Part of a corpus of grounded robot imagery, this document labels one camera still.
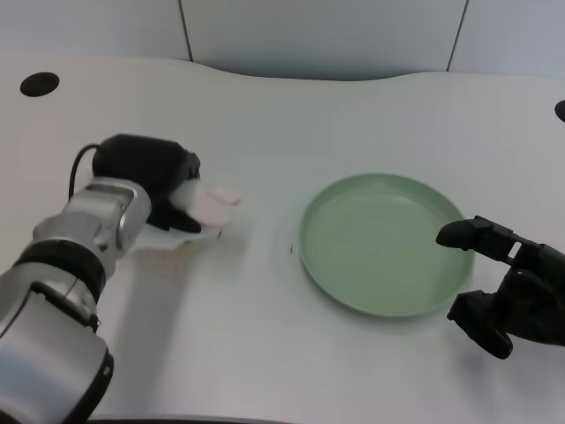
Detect white plush rabbit doll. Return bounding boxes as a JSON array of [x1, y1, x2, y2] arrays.
[[127, 180, 243, 254]]

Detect black thin hand cable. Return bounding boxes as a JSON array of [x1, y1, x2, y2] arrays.
[[68, 143, 103, 198]]

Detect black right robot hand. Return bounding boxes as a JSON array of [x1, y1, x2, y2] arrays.
[[434, 215, 565, 360]]

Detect green round plate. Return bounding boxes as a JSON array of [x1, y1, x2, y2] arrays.
[[299, 171, 476, 320]]

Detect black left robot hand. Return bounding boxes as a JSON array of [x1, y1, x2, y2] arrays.
[[90, 133, 203, 234]]

